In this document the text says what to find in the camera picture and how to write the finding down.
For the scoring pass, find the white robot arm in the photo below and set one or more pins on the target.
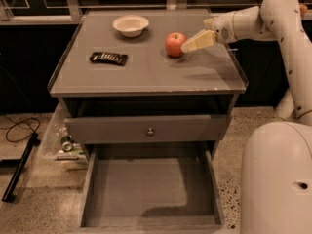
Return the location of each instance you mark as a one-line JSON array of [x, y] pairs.
[[276, 173]]

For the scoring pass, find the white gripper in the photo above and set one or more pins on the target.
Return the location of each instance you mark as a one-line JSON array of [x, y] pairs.
[[222, 29]]

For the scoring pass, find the red apple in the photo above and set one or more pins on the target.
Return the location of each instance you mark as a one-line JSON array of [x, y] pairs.
[[173, 44]]

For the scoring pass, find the black metal stand leg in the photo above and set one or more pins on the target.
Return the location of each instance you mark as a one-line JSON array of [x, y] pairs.
[[8, 194]]

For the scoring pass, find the grey drawer cabinet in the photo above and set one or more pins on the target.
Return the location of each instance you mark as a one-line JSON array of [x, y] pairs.
[[151, 83]]

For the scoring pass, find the white paper bowl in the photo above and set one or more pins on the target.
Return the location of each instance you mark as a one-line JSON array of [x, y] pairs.
[[131, 25]]

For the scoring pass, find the green drink can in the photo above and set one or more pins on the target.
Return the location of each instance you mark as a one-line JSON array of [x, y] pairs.
[[67, 143]]

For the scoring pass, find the metal window railing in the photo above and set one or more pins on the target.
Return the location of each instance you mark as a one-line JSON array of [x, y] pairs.
[[130, 10]]

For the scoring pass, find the open grey middle drawer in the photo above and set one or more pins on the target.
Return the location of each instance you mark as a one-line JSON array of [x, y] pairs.
[[150, 189]]

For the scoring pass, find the small orange fruit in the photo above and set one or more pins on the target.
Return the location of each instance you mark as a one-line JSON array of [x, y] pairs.
[[303, 9]]

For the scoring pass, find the clear plastic trash bin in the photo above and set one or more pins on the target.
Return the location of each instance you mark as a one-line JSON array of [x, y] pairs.
[[50, 151]]

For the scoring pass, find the grey upper drawer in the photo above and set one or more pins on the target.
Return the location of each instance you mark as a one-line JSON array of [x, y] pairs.
[[99, 130]]

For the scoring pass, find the white slanted post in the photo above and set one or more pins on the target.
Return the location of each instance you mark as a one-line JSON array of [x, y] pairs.
[[285, 108]]

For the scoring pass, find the dark candy bar wrapper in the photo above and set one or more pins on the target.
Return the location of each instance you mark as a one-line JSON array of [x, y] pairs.
[[108, 58]]

